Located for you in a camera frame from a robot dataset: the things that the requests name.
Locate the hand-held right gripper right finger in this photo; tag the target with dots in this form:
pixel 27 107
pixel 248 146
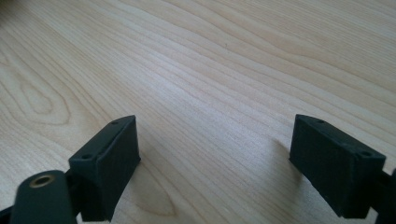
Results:
pixel 336 168

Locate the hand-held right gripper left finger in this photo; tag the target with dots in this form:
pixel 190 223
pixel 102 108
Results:
pixel 106 168

